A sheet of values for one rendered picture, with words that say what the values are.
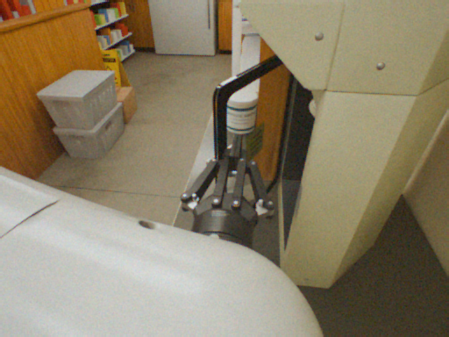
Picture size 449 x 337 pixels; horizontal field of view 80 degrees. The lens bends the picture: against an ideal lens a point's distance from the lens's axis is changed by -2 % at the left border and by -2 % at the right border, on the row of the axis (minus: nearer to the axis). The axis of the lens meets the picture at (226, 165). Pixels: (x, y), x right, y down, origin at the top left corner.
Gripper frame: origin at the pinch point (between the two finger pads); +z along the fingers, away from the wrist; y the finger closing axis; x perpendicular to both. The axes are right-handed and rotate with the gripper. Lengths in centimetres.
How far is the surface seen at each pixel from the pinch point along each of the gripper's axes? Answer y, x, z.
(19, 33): 184, 22, 167
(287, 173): -13.1, 23.6, 24.5
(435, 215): -55, 30, 19
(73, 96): 143, 63, 149
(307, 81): -9.0, -14.4, -4.0
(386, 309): -34.4, 33.9, -7.1
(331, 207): -16.9, 7.4, -3.9
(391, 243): -41, 34, 11
